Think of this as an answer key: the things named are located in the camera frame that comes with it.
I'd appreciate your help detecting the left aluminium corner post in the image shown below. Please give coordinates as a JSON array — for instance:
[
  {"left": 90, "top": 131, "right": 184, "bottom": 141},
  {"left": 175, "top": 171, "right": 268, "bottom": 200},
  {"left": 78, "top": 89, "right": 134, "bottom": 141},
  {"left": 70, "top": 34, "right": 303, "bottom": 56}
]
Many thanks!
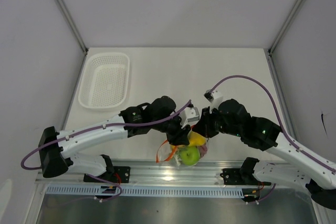
[{"left": 40, "top": 0, "right": 88, "bottom": 55}]

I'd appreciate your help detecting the aluminium corner post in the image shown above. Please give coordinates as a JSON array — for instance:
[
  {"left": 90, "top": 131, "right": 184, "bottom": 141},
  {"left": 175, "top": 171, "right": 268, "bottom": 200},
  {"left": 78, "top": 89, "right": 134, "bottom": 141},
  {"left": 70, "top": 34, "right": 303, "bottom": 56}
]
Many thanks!
[
  {"left": 40, "top": 0, "right": 88, "bottom": 55},
  {"left": 267, "top": 0, "right": 322, "bottom": 55}
]

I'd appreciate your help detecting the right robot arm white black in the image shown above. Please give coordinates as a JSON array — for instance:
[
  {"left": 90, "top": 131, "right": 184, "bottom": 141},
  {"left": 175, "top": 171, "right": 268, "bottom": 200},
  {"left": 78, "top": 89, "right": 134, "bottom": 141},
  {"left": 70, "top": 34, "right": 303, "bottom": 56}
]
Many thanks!
[{"left": 192, "top": 99, "right": 335, "bottom": 210}]

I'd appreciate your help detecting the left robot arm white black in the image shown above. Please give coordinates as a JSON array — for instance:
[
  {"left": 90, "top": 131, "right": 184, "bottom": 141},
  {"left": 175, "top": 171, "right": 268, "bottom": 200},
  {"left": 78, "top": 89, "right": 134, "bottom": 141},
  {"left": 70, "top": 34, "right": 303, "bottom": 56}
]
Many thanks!
[{"left": 38, "top": 96, "right": 199, "bottom": 182}]

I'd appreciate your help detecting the green apple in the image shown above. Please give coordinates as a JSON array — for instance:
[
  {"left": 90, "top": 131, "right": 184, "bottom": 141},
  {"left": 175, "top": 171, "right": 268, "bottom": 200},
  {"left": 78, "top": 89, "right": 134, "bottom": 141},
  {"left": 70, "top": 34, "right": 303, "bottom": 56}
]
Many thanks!
[{"left": 180, "top": 146, "right": 201, "bottom": 166}]

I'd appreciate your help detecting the clear zip bag orange zipper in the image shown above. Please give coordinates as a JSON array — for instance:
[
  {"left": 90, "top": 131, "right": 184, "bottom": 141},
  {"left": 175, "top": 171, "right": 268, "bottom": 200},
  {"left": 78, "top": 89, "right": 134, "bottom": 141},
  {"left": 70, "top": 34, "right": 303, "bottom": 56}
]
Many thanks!
[{"left": 155, "top": 131, "right": 208, "bottom": 167}]

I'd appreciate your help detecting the aluminium rail frame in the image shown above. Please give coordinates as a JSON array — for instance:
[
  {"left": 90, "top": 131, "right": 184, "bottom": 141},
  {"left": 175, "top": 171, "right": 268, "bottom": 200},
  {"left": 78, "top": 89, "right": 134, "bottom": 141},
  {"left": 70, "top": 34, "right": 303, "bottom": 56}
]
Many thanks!
[{"left": 35, "top": 160, "right": 308, "bottom": 187}]

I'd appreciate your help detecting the orange round fruit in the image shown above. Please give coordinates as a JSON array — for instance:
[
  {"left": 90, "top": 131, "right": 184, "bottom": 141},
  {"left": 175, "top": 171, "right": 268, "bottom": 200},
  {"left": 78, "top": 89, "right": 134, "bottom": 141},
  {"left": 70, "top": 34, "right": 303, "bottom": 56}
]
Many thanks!
[{"left": 170, "top": 145, "right": 179, "bottom": 152}]

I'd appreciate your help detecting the white slotted cable duct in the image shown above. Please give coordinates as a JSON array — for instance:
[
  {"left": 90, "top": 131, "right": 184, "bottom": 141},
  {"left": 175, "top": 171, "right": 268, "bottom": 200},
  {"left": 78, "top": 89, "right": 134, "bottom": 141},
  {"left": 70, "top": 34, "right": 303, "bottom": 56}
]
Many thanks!
[{"left": 46, "top": 184, "right": 244, "bottom": 198}]

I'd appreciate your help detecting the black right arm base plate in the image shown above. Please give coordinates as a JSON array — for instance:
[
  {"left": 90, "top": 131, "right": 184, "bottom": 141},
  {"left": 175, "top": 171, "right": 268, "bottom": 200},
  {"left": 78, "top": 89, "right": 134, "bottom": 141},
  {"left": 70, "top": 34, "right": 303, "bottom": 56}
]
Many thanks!
[{"left": 220, "top": 168, "right": 271, "bottom": 186}]

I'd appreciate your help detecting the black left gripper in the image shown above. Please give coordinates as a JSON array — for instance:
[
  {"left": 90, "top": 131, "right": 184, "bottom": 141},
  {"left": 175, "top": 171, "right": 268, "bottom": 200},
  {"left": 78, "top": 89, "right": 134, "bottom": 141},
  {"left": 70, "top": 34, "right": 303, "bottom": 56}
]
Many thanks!
[{"left": 152, "top": 111, "right": 191, "bottom": 146}]

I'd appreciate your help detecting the red grape bunch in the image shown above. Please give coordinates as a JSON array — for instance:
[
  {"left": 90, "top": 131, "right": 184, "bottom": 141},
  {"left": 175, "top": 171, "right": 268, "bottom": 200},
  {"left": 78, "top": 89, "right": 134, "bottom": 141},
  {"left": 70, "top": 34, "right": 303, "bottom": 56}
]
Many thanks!
[{"left": 198, "top": 144, "right": 208, "bottom": 156}]

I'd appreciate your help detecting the white perforated plastic basket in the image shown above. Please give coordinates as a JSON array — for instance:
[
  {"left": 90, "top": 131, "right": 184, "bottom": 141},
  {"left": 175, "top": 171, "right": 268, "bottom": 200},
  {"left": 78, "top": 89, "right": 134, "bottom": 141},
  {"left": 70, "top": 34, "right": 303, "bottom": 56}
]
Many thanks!
[{"left": 78, "top": 52, "right": 130, "bottom": 111}]

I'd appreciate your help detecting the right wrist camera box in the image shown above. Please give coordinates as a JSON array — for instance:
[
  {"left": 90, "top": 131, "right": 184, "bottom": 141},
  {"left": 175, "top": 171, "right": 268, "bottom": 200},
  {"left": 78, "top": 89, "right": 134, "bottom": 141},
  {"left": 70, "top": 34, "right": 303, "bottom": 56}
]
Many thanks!
[{"left": 204, "top": 90, "right": 223, "bottom": 113}]

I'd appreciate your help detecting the yellow bell pepper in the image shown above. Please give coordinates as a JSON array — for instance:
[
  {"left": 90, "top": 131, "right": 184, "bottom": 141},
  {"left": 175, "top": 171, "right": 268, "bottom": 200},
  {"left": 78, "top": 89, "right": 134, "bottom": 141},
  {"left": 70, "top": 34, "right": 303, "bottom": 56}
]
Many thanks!
[{"left": 187, "top": 131, "right": 206, "bottom": 146}]

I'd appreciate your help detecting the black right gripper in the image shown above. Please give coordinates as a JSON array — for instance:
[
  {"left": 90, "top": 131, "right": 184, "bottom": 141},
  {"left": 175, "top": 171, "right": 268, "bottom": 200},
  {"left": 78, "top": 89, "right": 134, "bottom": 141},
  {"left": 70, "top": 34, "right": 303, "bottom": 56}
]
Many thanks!
[{"left": 193, "top": 105, "right": 243, "bottom": 138}]

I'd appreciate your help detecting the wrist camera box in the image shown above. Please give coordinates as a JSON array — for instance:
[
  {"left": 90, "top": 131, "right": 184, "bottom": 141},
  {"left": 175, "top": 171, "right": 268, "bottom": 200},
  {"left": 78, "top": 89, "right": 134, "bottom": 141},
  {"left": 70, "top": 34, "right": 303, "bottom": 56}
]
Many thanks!
[
  {"left": 179, "top": 106, "right": 200, "bottom": 127},
  {"left": 204, "top": 90, "right": 223, "bottom": 113}
]

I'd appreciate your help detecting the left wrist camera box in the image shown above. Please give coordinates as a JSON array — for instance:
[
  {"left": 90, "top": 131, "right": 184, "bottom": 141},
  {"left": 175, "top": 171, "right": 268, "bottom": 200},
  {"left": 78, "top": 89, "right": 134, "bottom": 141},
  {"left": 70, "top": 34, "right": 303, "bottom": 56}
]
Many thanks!
[{"left": 179, "top": 106, "right": 200, "bottom": 127}]

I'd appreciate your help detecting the right aluminium corner post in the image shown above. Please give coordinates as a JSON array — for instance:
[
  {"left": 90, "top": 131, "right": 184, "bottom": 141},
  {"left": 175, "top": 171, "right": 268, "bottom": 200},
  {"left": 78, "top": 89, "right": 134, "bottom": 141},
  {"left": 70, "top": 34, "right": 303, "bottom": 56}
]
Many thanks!
[{"left": 267, "top": 0, "right": 322, "bottom": 55}]

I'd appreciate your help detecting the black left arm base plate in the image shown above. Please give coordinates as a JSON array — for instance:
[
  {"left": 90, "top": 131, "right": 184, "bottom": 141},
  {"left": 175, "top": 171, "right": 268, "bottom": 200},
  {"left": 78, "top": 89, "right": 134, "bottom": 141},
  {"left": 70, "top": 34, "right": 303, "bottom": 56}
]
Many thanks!
[{"left": 83, "top": 166, "right": 131, "bottom": 184}]

